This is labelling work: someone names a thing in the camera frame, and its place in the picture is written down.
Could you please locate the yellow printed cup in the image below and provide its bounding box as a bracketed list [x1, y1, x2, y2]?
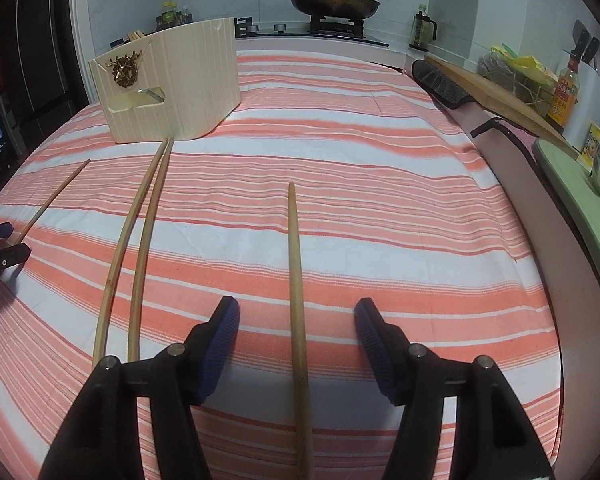
[578, 122, 600, 171]

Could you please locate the black gas stove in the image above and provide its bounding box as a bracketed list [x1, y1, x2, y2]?
[234, 16, 389, 48]

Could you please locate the metal spoon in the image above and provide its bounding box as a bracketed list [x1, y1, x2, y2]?
[130, 87, 166, 106]

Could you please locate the wooden cutting board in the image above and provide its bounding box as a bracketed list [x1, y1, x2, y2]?
[424, 54, 579, 160]

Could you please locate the soy sauce bottle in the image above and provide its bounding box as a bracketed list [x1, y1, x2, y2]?
[546, 51, 580, 133]

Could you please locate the black wok with lid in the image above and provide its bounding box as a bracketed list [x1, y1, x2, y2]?
[290, 0, 380, 21]

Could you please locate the green round mat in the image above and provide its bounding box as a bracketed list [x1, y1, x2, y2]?
[532, 138, 600, 306]

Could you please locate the pink striped table cloth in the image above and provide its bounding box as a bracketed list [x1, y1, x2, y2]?
[0, 50, 562, 479]

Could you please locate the black refrigerator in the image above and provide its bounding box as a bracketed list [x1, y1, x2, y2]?
[0, 0, 88, 159]

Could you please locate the cream utensil holder box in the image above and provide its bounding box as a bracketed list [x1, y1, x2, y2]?
[90, 18, 242, 144]

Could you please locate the sauce bottles group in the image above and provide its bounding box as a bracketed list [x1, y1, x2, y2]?
[156, 1, 193, 32]

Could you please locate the wooden chopstick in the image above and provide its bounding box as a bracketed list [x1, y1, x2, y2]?
[288, 183, 315, 479]
[92, 140, 171, 367]
[126, 30, 145, 41]
[126, 139, 174, 362]
[14, 158, 91, 244]

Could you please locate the white knife holder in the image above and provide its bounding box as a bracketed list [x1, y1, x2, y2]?
[562, 61, 600, 152]

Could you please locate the yellow snack bag basket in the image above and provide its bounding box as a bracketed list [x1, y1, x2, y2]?
[477, 44, 558, 116]

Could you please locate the green glass jug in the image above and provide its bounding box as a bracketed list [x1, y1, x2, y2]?
[410, 3, 438, 52]

